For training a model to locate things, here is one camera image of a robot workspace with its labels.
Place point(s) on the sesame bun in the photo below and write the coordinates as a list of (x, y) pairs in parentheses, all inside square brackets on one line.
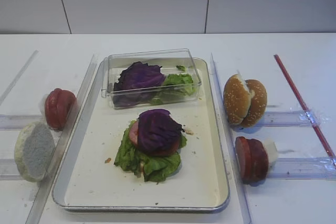
[(237, 99), (258, 103)]

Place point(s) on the green lettuce in container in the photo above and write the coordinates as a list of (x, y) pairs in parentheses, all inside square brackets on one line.
[(175, 87)]

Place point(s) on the pink meat slice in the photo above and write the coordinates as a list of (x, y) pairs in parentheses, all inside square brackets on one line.
[(133, 133)]

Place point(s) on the green lettuce under stack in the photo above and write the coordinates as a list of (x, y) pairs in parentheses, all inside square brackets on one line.
[(154, 169)]

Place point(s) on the red tomato slices left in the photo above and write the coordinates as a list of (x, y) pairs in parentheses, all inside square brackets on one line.
[(57, 106)]

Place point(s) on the white cheese block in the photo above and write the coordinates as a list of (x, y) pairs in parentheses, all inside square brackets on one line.
[(271, 151)]

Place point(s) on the purple cabbage leaf in container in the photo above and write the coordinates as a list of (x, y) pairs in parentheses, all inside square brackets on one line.
[(137, 76)]

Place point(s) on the clear plastic container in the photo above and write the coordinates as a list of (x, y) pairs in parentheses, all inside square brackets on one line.
[(113, 65)]

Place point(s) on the purple cabbage leaf on stack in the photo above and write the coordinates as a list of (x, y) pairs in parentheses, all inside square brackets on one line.
[(157, 131)]

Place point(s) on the dark red patty front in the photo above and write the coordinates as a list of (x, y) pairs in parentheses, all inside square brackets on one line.
[(244, 158)]

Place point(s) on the dark red patty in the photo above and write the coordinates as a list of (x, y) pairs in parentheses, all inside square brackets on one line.
[(259, 160), (244, 158)]

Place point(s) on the dark red patty rear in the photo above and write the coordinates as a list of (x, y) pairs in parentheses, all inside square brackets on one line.
[(259, 160)]

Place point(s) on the metal baking tray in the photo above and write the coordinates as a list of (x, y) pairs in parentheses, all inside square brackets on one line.
[(88, 180)]

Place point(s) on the red straw stick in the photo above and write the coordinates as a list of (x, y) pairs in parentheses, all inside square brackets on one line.
[(303, 105)]

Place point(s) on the pale bun bottom half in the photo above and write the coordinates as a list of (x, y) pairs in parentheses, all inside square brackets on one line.
[(33, 150)]

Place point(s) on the clear rail right upper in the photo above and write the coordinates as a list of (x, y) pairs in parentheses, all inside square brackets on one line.
[(298, 118)]

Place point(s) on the clear rail far left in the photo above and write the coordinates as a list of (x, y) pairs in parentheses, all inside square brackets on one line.
[(18, 76)]

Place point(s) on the clear rail right lower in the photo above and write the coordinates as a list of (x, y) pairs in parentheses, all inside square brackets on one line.
[(303, 168)]

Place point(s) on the clear rail left of tray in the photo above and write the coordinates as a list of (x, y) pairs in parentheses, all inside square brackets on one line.
[(47, 183)]

